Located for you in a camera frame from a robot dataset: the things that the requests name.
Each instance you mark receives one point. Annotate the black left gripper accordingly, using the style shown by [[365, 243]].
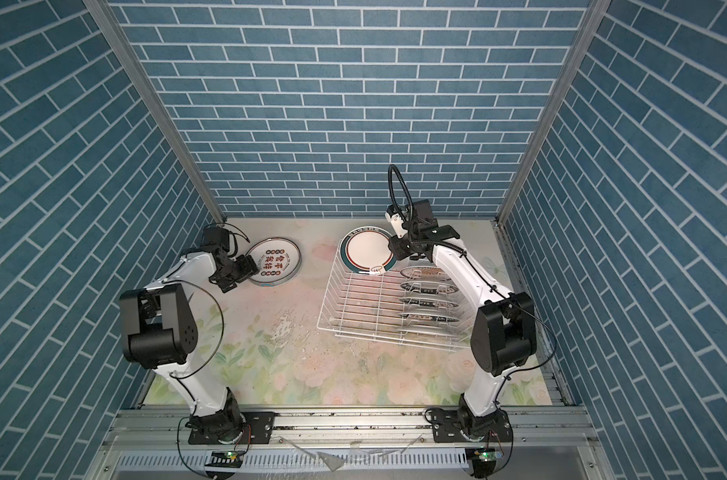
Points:
[[247, 266]]

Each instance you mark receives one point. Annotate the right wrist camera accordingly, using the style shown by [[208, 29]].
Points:
[[396, 218]]

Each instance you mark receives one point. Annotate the aluminium left corner post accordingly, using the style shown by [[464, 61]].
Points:
[[114, 35]]

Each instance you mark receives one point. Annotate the small plate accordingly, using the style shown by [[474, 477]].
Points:
[[439, 331], [429, 287], [430, 273], [427, 317], [433, 303]]

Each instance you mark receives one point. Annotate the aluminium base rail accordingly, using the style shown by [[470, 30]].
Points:
[[155, 428]]

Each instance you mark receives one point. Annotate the aluminium right corner post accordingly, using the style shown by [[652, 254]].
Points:
[[573, 60]]

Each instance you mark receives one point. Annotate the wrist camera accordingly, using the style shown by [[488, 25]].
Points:
[[396, 218], [219, 241]]

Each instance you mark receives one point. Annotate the dark green rim plate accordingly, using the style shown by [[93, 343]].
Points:
[[365, 250]]

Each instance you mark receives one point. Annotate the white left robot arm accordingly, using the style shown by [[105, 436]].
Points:
[[159, 331]]

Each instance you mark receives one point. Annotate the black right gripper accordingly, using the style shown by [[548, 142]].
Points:
[[395, 245]]

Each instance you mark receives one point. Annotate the white wire dish rack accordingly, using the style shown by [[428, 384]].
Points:
[[367, 307]]

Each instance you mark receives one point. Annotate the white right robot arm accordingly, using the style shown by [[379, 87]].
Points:
[[504, 334]]

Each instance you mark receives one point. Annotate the aluminium corner post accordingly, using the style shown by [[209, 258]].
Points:
[[573, 60], [114, 35]]

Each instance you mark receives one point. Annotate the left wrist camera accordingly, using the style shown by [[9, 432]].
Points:
[[219, 241]]

